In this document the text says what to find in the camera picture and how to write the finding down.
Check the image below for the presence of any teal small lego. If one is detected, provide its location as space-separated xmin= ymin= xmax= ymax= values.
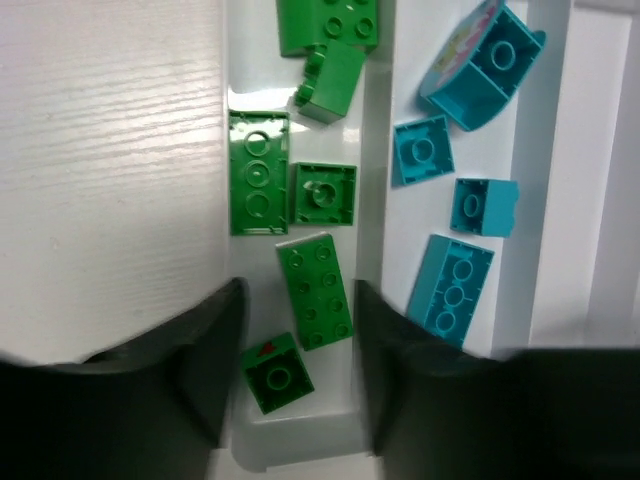
xmin=391 ymin=115 xmax=455 ymax=188

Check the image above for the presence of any green curved lego brick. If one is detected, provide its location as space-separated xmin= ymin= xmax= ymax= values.
xmin=276 ymin=0 xmax=378 ymax=57

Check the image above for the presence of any green square lego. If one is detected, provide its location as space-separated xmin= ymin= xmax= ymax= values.
xmin=291 ymin=162 xmax=357 ymax=226
xmin=294 ymin=40 xmax=367 ymax=124

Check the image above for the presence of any teal square lego brick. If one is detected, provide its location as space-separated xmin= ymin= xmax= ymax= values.
xmin=450 ymin=178 xmax=519 ymax=238

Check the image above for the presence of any teal curved large lego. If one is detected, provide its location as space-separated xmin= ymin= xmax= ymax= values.
xmin=418 ymin=0 xmax=546 ymax=132

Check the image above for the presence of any green 2x4 lego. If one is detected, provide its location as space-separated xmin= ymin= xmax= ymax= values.
xmin=229 ymin=110 xmax=290 ymax=236
xmin=276 ymin=232 xmax=353 ymax=351

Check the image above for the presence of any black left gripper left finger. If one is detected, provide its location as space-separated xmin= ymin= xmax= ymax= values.
xmin=1 ymin=278 xmax=248 ymax=479

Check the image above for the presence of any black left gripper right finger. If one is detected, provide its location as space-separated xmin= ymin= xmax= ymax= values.
xmin=354 ymin=280 xmax=639 ymax=479

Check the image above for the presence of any white compartment tray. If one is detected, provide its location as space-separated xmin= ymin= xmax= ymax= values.
xmin=226 ymin=1 xmax=639 ymax=474

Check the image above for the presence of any teal 2x4 lego brick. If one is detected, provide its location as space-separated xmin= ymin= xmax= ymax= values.
xmin=406 ymin=234 xmax=494 ymax=348

